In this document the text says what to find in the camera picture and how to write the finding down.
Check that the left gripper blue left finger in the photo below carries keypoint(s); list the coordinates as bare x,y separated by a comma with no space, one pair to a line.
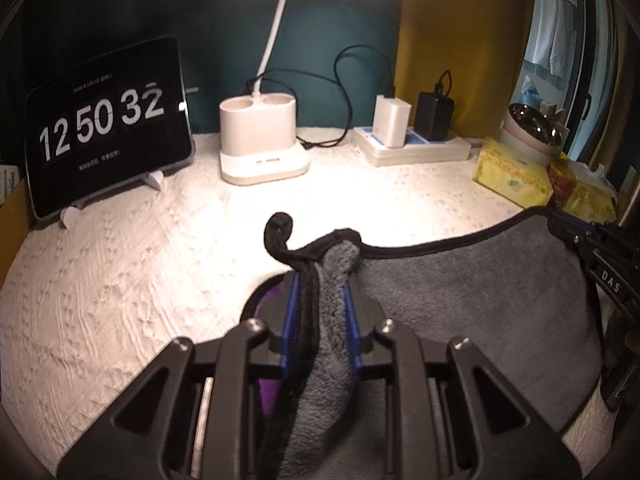
289,319

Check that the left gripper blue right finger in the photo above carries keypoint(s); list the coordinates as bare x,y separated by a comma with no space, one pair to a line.
354,324

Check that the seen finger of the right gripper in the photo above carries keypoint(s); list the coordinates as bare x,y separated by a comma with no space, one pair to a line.
580,237

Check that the purple and grey towel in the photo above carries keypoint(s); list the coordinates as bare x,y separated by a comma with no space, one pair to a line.
478,354

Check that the red yellow can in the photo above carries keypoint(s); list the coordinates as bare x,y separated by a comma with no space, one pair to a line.
563,182

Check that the yellow tissue pack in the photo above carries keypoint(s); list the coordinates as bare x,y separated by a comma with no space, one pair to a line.
511,175

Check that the steel bowl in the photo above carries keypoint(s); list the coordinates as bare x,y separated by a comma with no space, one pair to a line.
532,134

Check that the white power strip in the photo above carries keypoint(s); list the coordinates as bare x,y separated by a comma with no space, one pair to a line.
415,151

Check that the black charger adapter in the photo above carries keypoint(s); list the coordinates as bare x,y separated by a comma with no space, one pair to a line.
433,116

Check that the white hanging shirt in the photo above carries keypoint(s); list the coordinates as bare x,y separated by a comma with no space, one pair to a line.
551,36

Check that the white textured tablecloth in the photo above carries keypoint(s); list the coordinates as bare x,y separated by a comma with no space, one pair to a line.
84,310

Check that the white desk lamp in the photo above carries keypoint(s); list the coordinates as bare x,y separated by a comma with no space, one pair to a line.
259,142

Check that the white charger adapter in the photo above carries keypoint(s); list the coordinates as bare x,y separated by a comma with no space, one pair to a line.
390,121

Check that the yellow curtain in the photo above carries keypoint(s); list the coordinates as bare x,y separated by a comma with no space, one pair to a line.
481,43

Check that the white tablet stand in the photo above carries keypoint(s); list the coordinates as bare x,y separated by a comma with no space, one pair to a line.
69,215

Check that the black tablet clock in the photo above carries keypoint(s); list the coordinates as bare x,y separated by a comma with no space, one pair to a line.
99,125

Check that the dark green curtain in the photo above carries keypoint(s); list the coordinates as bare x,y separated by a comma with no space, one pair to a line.
221,44

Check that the cardboard box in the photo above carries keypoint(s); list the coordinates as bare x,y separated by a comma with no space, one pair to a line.
15,224

